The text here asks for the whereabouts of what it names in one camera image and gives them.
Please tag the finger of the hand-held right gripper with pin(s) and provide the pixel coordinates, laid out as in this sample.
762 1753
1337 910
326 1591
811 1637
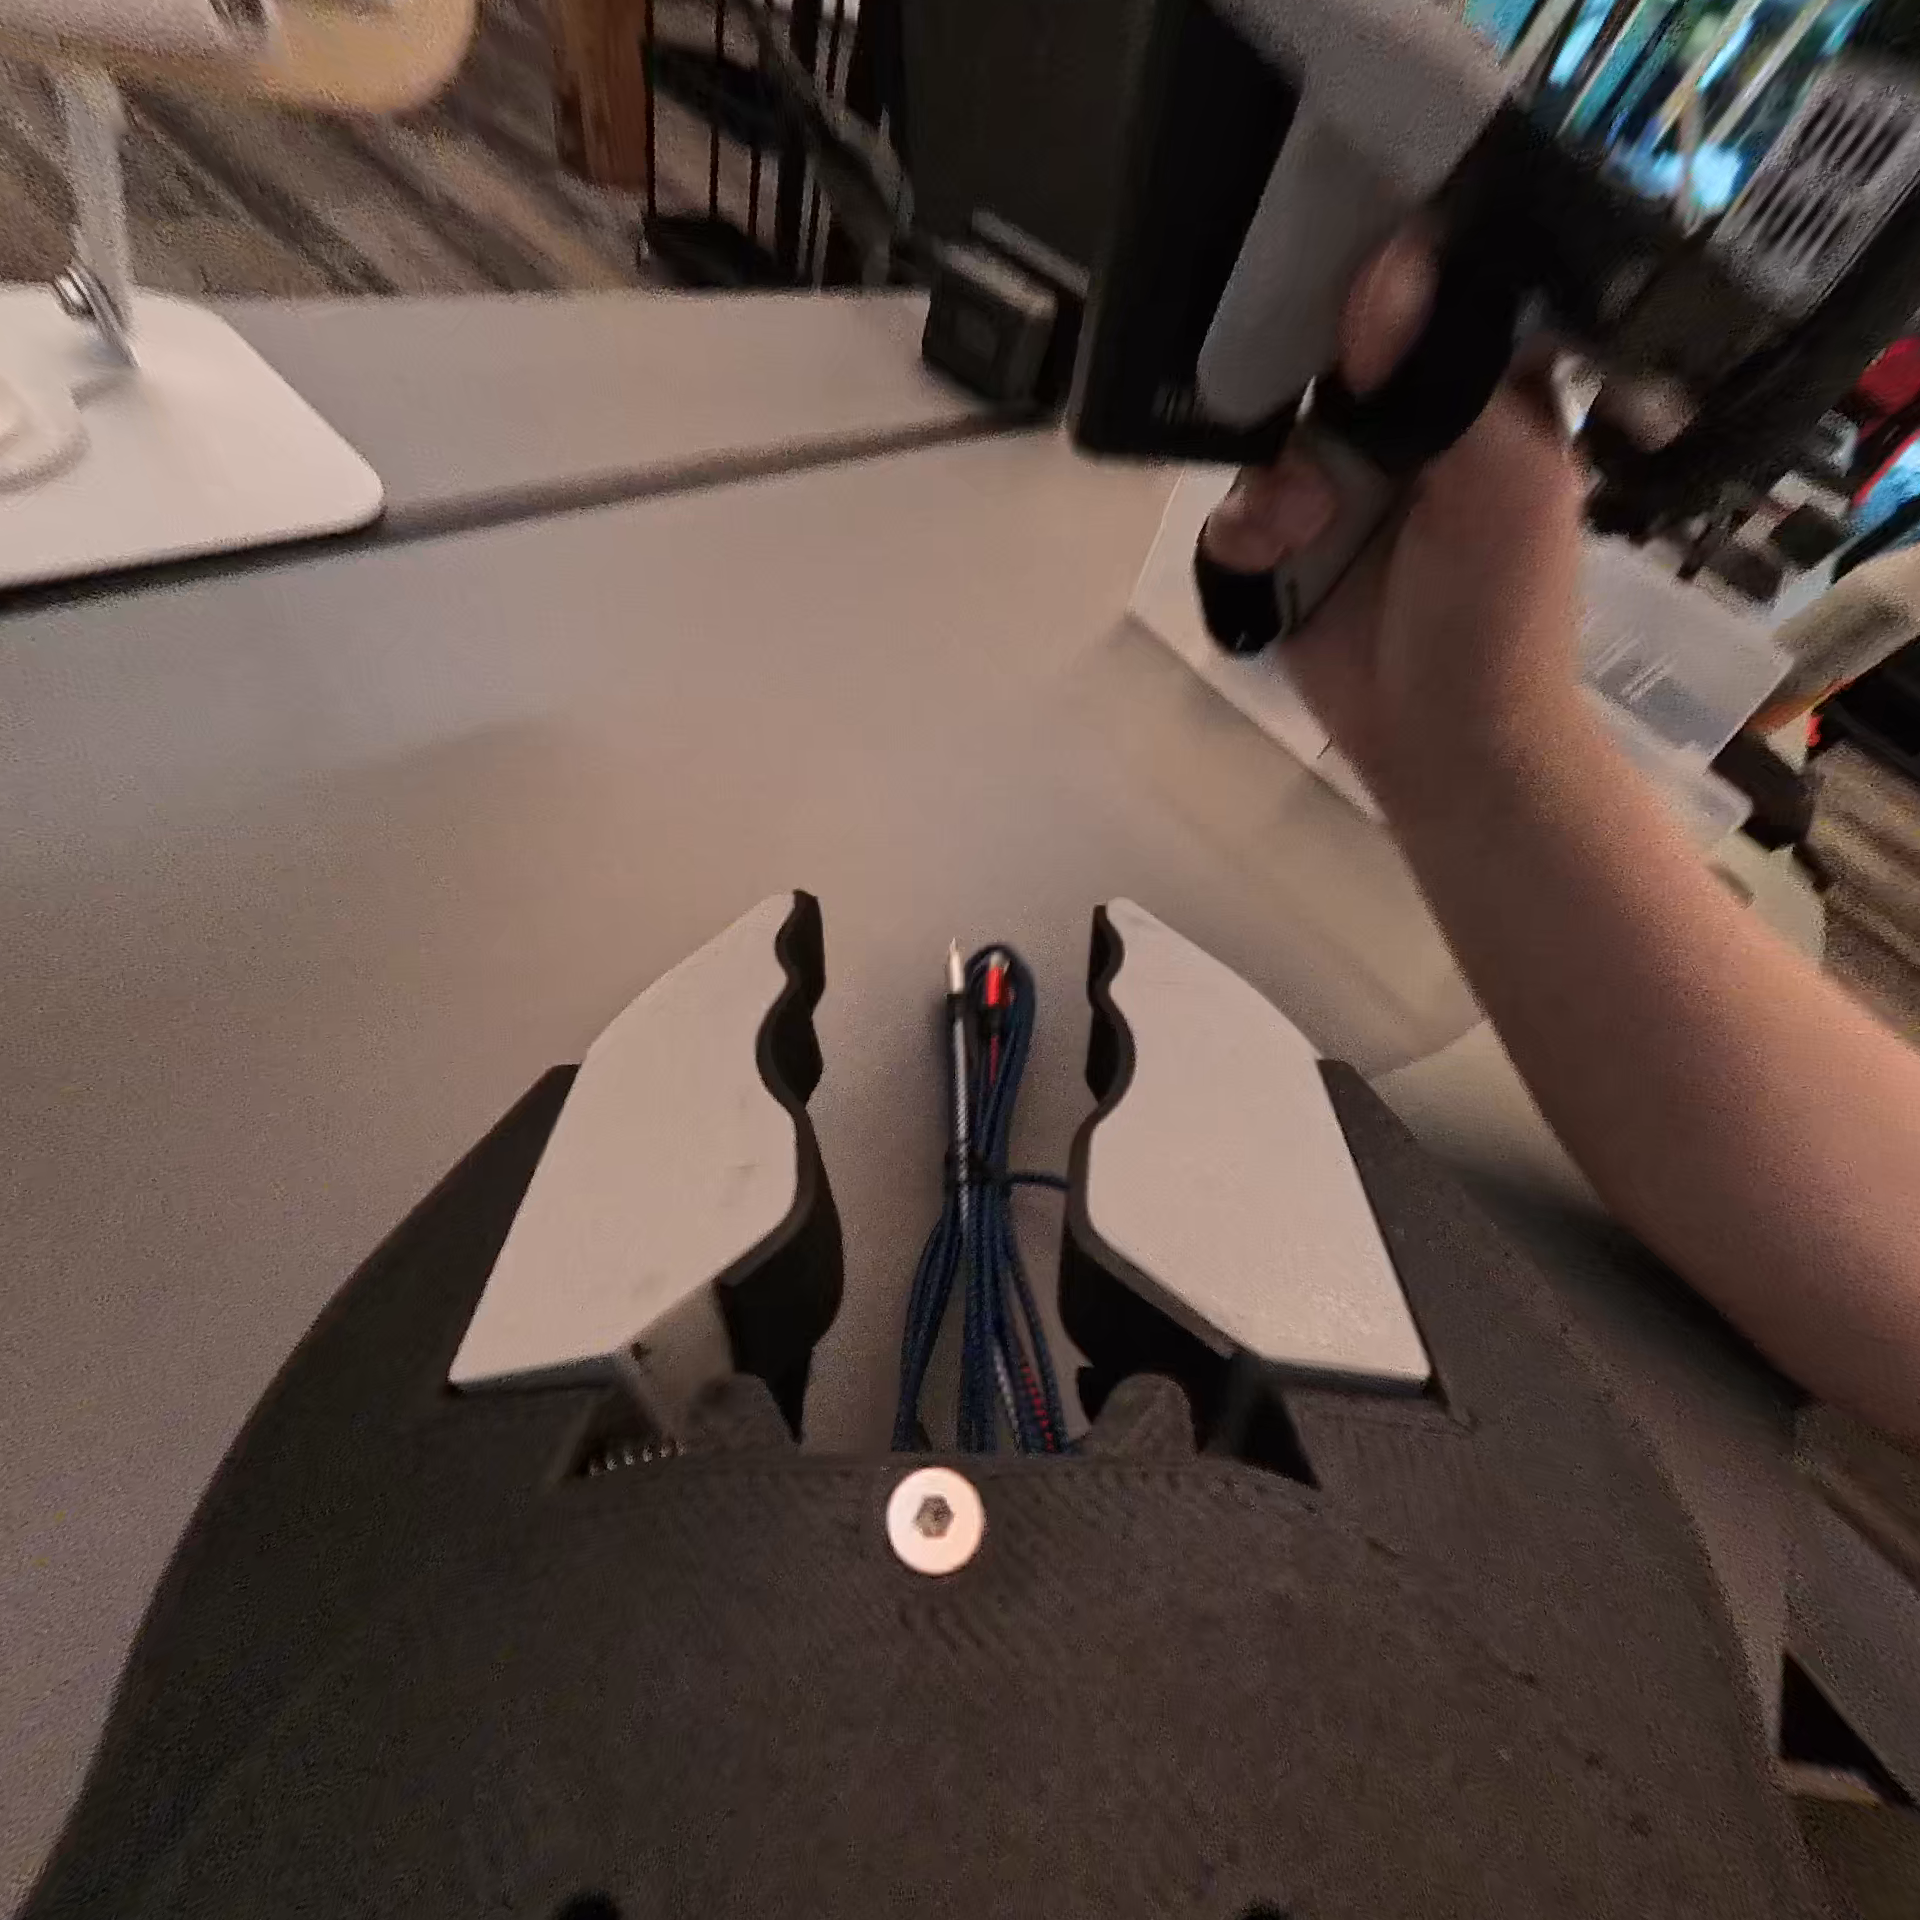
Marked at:
1351 135

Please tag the wooden support post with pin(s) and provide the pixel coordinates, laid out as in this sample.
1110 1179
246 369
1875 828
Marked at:
598 92

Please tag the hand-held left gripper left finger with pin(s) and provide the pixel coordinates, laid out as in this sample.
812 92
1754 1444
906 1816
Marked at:
658 1169

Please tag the black rolling cart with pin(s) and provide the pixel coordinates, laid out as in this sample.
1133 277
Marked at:
705 246

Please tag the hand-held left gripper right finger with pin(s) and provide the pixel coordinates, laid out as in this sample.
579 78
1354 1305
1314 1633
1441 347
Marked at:
1245 1186

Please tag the person's right forearm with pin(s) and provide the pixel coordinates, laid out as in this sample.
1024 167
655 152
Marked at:
1650 1048

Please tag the person's right hand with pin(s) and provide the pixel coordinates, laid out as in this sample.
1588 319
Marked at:
1455 598

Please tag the black power adapter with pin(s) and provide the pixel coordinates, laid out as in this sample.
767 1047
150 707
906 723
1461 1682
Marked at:
984 330

